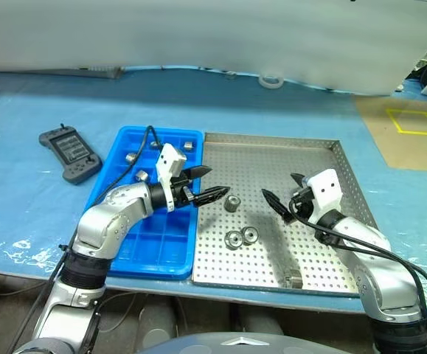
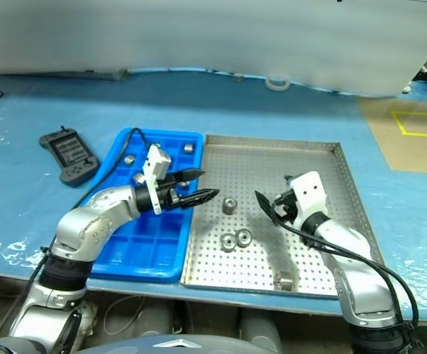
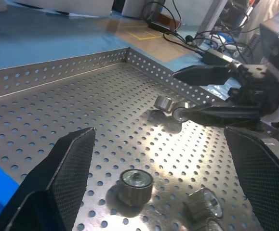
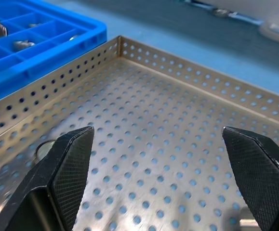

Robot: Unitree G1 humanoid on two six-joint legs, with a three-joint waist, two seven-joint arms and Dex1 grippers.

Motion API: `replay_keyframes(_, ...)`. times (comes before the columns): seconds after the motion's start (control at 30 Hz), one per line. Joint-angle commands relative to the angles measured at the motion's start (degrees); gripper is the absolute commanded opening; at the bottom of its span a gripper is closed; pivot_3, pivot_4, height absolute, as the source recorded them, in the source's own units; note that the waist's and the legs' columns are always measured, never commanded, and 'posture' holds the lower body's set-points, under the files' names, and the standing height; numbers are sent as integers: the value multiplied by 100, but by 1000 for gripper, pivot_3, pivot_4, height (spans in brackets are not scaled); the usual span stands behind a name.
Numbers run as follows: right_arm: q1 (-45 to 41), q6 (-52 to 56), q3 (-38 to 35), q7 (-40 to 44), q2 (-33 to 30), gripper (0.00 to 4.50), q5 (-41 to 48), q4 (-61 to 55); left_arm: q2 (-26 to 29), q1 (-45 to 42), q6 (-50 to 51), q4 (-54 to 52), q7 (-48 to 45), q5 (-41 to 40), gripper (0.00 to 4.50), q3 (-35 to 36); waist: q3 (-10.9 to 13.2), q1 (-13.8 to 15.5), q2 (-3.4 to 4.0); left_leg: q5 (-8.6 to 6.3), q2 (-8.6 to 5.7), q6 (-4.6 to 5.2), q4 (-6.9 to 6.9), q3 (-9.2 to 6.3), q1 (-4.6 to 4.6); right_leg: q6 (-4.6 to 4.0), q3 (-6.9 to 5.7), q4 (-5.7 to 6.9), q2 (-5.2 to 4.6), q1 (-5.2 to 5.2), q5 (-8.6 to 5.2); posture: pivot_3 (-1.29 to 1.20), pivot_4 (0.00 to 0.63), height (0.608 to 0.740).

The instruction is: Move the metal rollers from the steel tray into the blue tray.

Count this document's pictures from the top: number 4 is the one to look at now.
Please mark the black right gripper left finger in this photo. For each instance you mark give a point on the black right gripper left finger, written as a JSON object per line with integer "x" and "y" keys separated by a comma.
{"x": 57, "y": 180}

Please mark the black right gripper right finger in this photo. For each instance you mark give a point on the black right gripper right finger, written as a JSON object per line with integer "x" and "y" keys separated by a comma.
{"x": 262, "y": 183}

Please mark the blue compartment tray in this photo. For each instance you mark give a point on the blue compartment tray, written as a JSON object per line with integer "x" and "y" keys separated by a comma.
{"x": 57, "y": 62}

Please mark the perforated metal tray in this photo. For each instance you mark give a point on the perforated metal tray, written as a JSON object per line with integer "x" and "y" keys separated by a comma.
{"x": 153, "y": 120}

